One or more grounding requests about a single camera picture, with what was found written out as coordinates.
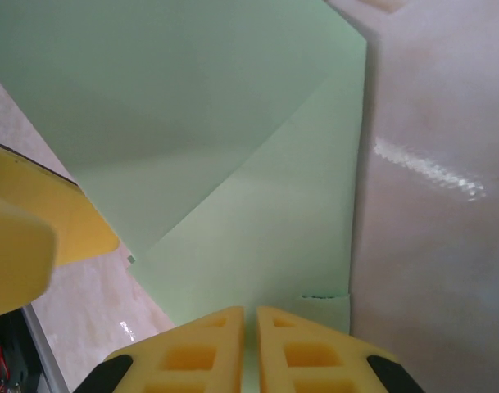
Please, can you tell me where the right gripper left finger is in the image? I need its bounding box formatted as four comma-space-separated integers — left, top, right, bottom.
75, 305, 247, 393

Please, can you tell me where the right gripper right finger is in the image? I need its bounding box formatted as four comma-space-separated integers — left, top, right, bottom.
256, 305, 429, 393

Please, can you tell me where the green cloth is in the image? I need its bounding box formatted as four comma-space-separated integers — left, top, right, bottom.
0, 0, 369, 393

